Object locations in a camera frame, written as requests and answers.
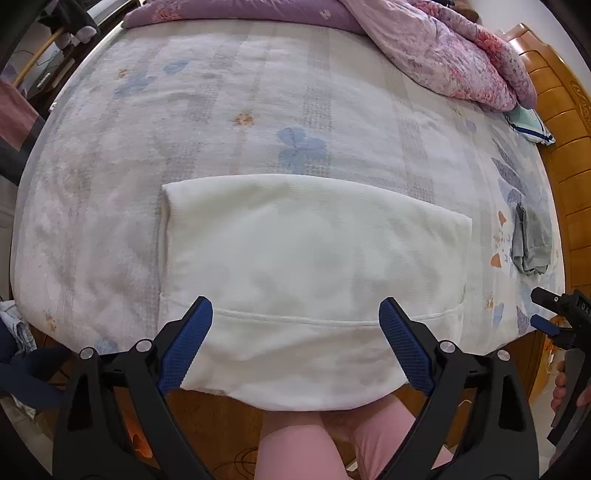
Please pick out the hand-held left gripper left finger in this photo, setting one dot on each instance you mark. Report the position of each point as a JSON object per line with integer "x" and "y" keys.
{"x": 184, "y": 346}

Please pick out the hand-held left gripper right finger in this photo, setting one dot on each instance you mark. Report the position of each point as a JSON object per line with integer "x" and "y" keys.
{"x": 408, "y": 346}

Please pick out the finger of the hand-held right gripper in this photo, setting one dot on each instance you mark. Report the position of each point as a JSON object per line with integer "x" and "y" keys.
{"x": 547, "y": 299}
{"x": 545, "y": 323}

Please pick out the white jacket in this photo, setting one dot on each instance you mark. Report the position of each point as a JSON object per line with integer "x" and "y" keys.
{"x": 300, "y": 240}

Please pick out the clothes drying rack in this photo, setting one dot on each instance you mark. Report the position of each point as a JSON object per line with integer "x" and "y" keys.
{"x": 34, "y": 62}

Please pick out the person's right hand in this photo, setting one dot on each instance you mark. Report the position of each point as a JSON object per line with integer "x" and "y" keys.
{"x": 559, "y": 387}

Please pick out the grey cloth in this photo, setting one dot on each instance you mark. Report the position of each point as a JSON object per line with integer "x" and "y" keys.
{"x": 531, "y": 244}

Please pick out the wooden headboard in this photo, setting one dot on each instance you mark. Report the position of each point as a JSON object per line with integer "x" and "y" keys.
{"x": 568, "y": 161}

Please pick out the person's pink pants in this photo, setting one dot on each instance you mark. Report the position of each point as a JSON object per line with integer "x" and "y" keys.
{"x": 300, "y": 447}

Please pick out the dark blue cloth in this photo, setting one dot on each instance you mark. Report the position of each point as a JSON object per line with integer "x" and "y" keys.
{"x": 27, "y": 374}

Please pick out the light patterned cloth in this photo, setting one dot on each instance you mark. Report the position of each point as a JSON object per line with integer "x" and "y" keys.
{"x": 18, "y": 323}

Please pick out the teal pillow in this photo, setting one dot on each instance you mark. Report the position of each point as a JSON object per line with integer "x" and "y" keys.
{"x": 528, "y": 124}

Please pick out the purple floral quilt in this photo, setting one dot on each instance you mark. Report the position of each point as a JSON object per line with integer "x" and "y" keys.
{"x": 438, "y": 55}

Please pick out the dusty pink cloth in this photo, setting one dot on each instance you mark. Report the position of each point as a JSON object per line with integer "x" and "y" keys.
{"x": 16, "y": 115}

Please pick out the dark hanging clothing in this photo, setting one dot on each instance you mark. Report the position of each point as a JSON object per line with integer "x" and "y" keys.
{"x": 78, "y": 18}

